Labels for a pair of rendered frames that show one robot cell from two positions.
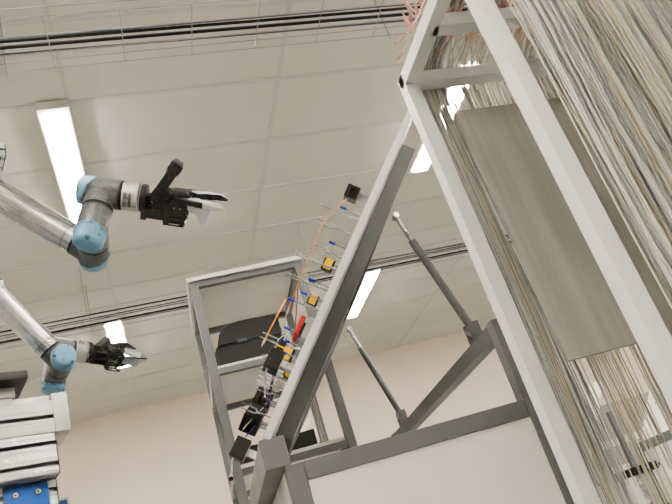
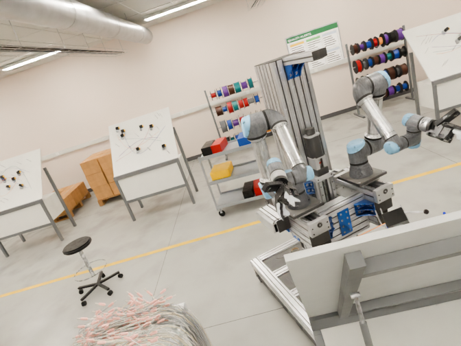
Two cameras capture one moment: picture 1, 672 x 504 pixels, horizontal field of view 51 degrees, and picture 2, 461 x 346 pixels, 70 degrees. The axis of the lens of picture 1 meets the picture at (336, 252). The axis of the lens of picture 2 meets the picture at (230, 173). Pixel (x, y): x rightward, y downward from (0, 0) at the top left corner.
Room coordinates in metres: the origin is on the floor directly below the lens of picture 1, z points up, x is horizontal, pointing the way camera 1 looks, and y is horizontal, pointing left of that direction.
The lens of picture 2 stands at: (1.88, -0.98, 2.13)
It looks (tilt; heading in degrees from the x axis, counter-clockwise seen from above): 19 degrees down; 113
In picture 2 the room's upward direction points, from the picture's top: 19 degrees counter-clockwise
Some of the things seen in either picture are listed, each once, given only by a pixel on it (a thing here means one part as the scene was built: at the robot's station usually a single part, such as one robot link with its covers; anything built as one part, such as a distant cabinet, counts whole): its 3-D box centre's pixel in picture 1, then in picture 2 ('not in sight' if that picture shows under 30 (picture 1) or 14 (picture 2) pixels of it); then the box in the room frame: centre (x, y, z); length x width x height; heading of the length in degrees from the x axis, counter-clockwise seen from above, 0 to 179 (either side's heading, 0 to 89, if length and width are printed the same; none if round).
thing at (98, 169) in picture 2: not in sight; (120, 171); (-3.23, 4.87, 0.52); 1.20 x 0.81 x 1.04; 20
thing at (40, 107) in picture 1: (69, 171); not in sight; (3.60, 1.41, 3.26); 1.27 x 0.17 x 0.07; 18
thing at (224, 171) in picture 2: not in sight; (241, 171); (0.19, 3.35, 0.54); 0.99 x 0.50 x 1.08; 11
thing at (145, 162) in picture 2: not in sight; (151, 164); (-1.61, 3.83, 0.83); 1.18 x 0.72 x 1.65; 17
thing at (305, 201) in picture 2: not in sight; (297, 197); (1.45, 0.88, 1.21); 0.15 x 0.15 x 0.10
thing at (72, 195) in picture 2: not in sight; (62, 202); (-4.74, 4.37, 0.22); 1.20 x 0.80 x 0.44; 110
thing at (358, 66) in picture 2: not in sight; (380, 72); (2.54, 7.18, 0.81); 1.29 x 0.55 x 1.62; 19
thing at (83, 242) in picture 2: not in sight; (90, 266); (-1.39, 1.59, 0.34); 0.58 x 0.55 x 0.69; 139
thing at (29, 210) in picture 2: not in sight; (22, 202); (-4.12, 3.11, 0.83); 1.18 x 0.72 x 1.65; 18
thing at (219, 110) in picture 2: not in sight; (241, 116); (-0.50, 6.19, 0.81); 1.29 x 0.55 x 1.62; 18
